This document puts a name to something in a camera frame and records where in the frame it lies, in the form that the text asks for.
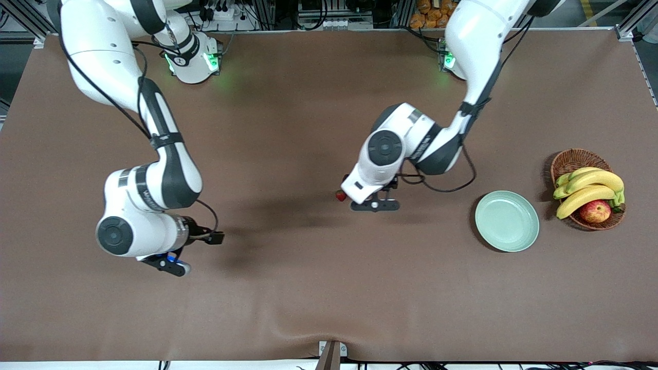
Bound pale green plate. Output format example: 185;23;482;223
474;190;540;253

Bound brown table mat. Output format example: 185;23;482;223
0;28;658;363

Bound white power strip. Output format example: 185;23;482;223
198;3;258;31

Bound white terminal block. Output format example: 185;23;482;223
321;20;374;31

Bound orange bread rolls pile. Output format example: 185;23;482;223
410;0;454;29

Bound brown wicker basket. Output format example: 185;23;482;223
550;149;627;231

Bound red apple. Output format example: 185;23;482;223
579;200;612;224

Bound yellow banana bunch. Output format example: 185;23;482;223
553;167;626;220

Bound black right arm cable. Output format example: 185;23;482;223
59;21;219;237

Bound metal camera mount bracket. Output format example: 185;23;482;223
315;340;348;370

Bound aluminium frame strut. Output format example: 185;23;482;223
614;0;658;43
0;0;57;49

